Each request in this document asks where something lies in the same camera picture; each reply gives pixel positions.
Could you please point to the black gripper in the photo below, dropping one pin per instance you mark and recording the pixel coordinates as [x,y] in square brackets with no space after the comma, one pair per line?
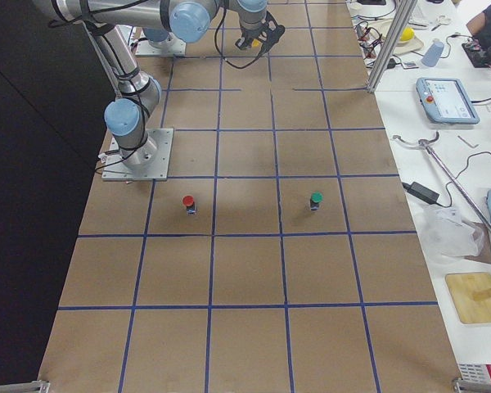
[250,33]

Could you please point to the yellow push button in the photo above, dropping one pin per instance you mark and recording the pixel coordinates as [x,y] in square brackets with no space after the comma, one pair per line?
[255,42]

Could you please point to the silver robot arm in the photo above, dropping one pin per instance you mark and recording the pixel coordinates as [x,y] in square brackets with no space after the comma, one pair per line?
[188,21]
[137,93]

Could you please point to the green push button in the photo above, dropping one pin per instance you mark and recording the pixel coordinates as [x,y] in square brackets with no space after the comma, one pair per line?
[315,201]

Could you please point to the red push button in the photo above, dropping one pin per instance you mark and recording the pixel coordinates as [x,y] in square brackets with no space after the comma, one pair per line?
[189,203]

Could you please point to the power strip with plugs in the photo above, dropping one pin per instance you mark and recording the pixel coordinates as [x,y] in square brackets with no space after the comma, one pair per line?
[369,39]

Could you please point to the beige plate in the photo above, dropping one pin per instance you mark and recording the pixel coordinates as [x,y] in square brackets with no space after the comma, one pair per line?
[414,45]

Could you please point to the yellow fruit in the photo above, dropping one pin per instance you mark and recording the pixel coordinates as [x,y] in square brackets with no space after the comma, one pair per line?
[407,35]

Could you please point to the metal walking cane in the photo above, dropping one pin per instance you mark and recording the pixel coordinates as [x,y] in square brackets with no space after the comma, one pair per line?
[426,144]

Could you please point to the black power adapter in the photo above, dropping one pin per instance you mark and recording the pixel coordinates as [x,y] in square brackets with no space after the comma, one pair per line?
[423,193]

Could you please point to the clear plastic bag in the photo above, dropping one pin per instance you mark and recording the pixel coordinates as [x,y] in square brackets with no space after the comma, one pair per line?
[444,232]

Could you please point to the wooden cutting board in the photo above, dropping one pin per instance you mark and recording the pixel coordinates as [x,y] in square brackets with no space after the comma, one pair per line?
[471,295]

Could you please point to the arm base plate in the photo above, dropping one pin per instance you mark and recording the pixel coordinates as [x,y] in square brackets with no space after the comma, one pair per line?
[151,161]
[168,48]

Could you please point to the aluminium frame post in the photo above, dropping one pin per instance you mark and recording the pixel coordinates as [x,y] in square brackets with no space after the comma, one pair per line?
[398,24]

